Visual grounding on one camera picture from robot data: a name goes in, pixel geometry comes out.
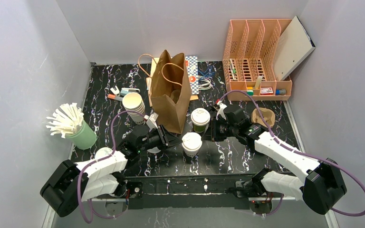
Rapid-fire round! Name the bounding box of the white folder board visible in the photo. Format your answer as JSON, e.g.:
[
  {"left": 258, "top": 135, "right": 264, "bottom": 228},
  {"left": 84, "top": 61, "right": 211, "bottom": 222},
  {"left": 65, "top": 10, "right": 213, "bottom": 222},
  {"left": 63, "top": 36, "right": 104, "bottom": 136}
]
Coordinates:
[{"left": 272, "top": 16, "right": 316, "bottom": 81}]

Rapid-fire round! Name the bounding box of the brown paper bag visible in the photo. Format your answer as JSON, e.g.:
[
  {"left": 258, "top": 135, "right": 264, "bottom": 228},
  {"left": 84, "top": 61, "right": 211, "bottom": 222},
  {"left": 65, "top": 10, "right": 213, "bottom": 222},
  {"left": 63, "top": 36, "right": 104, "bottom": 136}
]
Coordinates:
[{"left": 140, "top": 50, "right": 192, "bottom": 134}]

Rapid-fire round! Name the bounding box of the green cup of stirrers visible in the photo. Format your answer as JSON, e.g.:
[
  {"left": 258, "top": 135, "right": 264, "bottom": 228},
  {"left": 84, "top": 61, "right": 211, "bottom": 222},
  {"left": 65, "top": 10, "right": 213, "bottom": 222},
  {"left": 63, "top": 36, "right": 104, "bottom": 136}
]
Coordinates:
[{"left": 46, "top": 103, "right": 97, "bottom": 150}]

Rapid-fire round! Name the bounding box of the checkered paper sheet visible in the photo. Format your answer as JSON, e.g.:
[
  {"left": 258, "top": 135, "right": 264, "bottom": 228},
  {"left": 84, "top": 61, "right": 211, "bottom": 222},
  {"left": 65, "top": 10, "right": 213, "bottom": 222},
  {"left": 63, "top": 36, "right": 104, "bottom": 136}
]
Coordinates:
[{"left": 185, "top": 56, "right": 199, "bottom": 95}]

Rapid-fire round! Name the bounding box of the cardboard cup carrier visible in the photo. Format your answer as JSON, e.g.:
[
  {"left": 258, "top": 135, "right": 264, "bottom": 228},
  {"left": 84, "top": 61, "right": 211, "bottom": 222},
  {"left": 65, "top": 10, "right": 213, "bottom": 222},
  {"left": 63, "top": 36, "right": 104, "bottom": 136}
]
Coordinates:
[{"left": 251, "top": 108, "right": 275, "bottom": 127}]

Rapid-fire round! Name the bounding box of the orange file organizer rack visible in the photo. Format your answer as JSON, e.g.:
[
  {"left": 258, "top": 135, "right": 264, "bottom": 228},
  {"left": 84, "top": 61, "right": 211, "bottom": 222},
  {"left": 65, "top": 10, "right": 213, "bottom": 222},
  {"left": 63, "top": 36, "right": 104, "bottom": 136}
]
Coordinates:
[{"left": 222, "top": 19, "right": 292, "bottom": 101}]

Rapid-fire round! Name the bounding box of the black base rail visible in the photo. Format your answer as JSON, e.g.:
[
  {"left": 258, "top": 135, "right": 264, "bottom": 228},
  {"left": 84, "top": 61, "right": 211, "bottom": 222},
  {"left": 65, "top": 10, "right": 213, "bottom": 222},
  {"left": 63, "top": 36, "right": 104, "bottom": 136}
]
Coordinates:
[{"left": 125, "top": 174, "right": 281, "bottom": 200}]

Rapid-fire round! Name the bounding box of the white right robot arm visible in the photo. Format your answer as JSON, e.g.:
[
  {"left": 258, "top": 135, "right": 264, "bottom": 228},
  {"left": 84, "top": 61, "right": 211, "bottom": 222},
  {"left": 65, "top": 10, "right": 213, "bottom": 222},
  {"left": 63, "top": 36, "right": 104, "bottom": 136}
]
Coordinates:
[{"left": 202, "top": 103, "right": 347, "bottom": 215}]

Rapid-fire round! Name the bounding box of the stack of white lids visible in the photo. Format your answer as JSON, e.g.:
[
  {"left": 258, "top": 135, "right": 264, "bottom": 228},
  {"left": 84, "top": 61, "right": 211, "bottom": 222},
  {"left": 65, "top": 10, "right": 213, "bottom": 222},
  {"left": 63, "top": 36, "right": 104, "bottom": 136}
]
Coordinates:
[{"left": 122, "top": 92, "right": 145, "bottom": 124}]

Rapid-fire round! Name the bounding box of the green paper coffee cup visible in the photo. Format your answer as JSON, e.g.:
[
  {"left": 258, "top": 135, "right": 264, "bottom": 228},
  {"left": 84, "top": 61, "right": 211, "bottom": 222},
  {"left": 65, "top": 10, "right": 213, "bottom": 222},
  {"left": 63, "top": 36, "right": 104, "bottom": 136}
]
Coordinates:
[{"left": 191, "top": 108, "right": 211, "bottom": 133}]

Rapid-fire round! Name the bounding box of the white lid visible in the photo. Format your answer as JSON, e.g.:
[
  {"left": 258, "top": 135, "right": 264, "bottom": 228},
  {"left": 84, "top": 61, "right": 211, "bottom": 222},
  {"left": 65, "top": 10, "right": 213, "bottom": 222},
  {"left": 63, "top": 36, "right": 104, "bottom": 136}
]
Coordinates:
[
  {"left": 94, "top": 147, "right": 113, "bottom": 161},
  {"left": 191, "top": 108, "right": 211, "bottom": 126},
  {"left": 181, "top": 132, "right": 203, "bottom": 152}
]

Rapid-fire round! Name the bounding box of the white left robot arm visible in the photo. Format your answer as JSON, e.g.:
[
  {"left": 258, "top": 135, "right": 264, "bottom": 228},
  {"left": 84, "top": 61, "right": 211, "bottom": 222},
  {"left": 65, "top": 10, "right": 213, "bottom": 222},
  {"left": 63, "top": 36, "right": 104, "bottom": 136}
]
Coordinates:
[{"left": 40, "top": 113, "right": 182, "bottom": 217}]

